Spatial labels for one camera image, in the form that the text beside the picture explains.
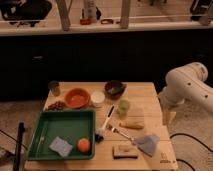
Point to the white small bowl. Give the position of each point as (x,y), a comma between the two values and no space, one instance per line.
(97,98)

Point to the dark bowl with greens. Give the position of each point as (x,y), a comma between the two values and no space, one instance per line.
(114,89)

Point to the green plastic tray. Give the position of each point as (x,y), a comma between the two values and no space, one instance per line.
(70,126)

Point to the black stand pole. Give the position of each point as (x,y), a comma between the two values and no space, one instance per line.
(16,162)

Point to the blue cloth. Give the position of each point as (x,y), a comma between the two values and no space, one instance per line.
(147,144)

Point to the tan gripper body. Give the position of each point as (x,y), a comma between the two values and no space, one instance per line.
(168,116)

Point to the blue sponge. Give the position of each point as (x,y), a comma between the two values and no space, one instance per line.
(62,147)

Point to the green cup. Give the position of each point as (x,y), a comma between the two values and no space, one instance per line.
(123,108)

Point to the yellow banana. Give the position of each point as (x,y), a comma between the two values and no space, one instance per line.
(131,125)

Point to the brown rectangular block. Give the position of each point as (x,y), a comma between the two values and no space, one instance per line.
(124,151)

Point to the orange fruit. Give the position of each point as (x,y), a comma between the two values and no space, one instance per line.
(83,145)

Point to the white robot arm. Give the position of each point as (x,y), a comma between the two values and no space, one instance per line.
(185,82)

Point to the brown grapes bunch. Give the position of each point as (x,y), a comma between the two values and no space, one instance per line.
(58,105)

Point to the metal fork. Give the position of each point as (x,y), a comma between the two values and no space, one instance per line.
(115,130)

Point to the red bowl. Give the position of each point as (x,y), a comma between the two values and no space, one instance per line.
(77,98)

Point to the wooden table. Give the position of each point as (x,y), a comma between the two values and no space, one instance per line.
(145,108)

